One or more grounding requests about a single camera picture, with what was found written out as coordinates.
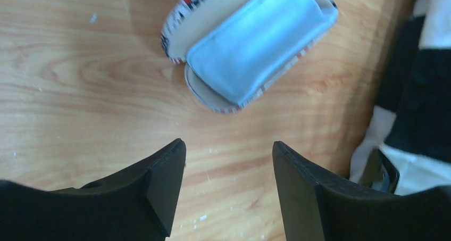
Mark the black white checkered pillow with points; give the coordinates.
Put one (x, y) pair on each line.
(406, 148)

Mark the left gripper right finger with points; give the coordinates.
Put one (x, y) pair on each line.
(317, 204)

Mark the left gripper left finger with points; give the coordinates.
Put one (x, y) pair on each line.
(136, 203)

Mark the blue cleaning cloth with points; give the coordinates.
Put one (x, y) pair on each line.
(248, 51)

